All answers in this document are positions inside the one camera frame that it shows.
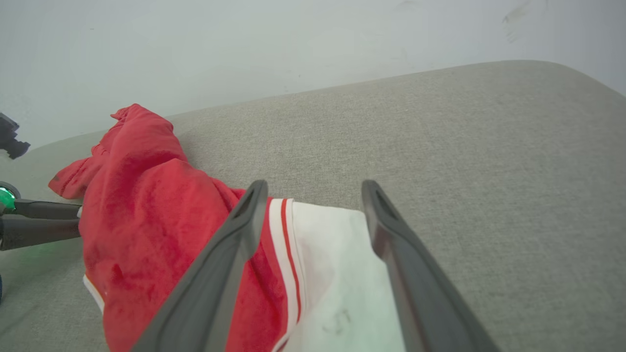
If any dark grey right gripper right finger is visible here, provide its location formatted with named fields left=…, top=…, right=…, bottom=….
left=361, top=180, right=499, bottom=352

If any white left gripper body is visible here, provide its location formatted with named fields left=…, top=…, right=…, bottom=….
left=0, top=181, right=22, bottom=216

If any grey fabric sofa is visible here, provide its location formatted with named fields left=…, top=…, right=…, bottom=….
left=0, top=60, right=626, bottom=352

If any red and white basketball jersey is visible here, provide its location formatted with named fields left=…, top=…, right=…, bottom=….
left=48, top=103, right=406, bottom=352

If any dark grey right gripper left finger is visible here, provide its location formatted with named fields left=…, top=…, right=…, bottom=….
left=131, top=180, right=269, bottom=352

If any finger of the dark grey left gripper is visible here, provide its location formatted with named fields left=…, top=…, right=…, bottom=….
left=0, top=218, right=81, bottom=251
left=12, top=199, right=82, bottom=220

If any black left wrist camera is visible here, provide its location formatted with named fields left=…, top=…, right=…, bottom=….
left=0, top=112, right=31, bottom=160

